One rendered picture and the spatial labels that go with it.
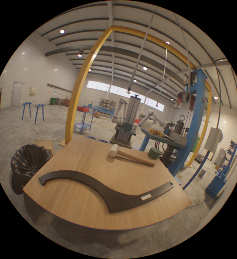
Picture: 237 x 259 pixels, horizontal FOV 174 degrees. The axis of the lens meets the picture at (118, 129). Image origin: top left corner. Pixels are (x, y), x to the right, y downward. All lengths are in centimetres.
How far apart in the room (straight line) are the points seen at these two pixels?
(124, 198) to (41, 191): 28
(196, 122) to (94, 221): 176
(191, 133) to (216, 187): 240
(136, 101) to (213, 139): 223
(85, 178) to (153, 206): 28
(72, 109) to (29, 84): 866
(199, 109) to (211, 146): 73
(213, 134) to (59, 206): 184
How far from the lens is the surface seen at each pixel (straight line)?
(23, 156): 108
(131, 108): 245
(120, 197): 31
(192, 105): 208
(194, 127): 170
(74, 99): 196
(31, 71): 1026
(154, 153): 66
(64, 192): 31
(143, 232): 140
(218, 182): 343
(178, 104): 218
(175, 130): 199
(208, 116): 461
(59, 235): 127
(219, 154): 1171
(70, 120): 203
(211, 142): 169
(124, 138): 258
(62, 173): 34
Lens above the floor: 122
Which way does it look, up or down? 13 degrees down
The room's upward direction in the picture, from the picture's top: 17 degrees clockwise
